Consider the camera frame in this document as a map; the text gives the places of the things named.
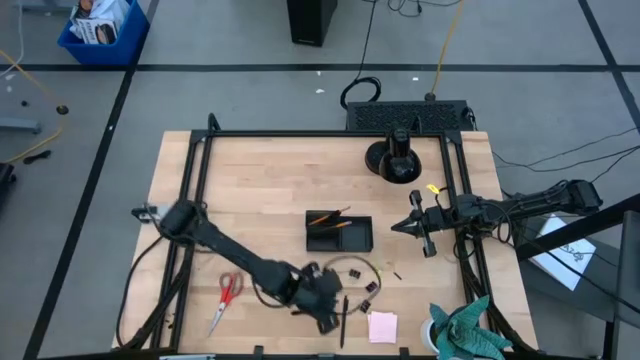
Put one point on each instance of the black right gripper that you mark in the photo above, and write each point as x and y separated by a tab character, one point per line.
437	220

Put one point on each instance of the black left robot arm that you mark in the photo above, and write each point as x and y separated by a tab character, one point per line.
235	252

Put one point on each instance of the black vented case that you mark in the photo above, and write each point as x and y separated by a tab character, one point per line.
407	116

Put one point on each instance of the pink sticky note pad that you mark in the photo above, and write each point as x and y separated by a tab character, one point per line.
382	327

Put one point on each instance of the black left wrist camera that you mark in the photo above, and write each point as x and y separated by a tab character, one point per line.
312	272

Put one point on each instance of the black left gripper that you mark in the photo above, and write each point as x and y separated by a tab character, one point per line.
315	295

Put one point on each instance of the white printed paper sheet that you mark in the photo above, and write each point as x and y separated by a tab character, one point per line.
565	257

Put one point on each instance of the magazines stack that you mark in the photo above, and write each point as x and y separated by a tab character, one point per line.
100	22

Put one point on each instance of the teal artificial plant white pot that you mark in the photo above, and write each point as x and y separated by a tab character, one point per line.
465	332

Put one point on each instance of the black metal beam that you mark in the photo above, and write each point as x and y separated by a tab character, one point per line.
575	230

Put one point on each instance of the black click pen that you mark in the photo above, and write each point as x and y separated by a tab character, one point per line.
344	320
334	215

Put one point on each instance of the blue plastic bin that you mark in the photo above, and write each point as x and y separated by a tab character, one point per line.
125	47

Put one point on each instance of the black desk lamp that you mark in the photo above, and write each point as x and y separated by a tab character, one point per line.
400	167

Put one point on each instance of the small grey box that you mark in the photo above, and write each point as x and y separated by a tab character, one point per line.
150	211

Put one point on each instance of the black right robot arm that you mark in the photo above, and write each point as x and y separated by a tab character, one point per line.
540	202

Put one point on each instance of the yellow pencil red eraser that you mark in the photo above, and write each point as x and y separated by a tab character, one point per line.
342	224
317	220

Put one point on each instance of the black aluminium table frame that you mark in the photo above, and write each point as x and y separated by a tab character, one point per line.
325	133

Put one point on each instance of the grey metal stand foot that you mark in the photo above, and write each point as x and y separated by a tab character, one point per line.
20	125

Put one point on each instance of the black computer tower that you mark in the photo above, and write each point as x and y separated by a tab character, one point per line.
311	22

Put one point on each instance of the black mesh desk organizer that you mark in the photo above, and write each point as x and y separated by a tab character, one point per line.
357	237

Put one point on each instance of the black binder clip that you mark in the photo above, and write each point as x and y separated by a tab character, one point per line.
355	274
365	306
371	287

